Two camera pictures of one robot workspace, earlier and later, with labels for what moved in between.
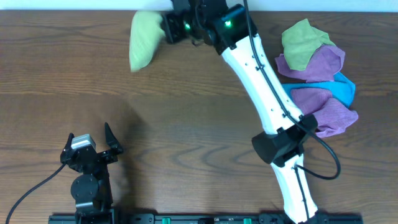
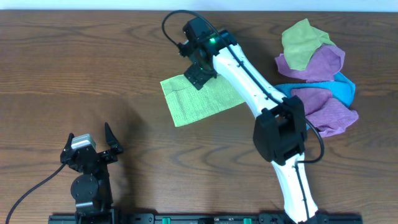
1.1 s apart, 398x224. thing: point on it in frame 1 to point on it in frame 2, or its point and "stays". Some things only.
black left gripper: [111, 157] stays
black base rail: [204, 218] stays
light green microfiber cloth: [146, 33] to [186, 104]
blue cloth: [342, 89] stays
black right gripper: [173, 24] to [196, 76]
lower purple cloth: [332, 116] stays
